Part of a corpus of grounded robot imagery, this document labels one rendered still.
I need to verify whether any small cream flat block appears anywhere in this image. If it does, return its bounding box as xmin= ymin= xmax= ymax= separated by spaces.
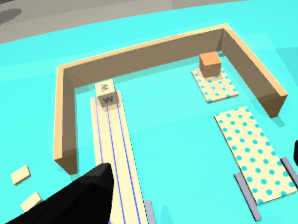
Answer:
xmin=11 ymin=165 xmax=31 ymax=185

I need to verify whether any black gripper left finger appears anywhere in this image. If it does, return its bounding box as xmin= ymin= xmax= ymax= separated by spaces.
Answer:
xmin=5 ymin=163 xmax=114 ymax=224

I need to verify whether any cream strip with teal polka dots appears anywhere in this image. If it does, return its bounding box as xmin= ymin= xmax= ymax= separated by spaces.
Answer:
xmin=214 ymin=107 xmax=297 ymax=206

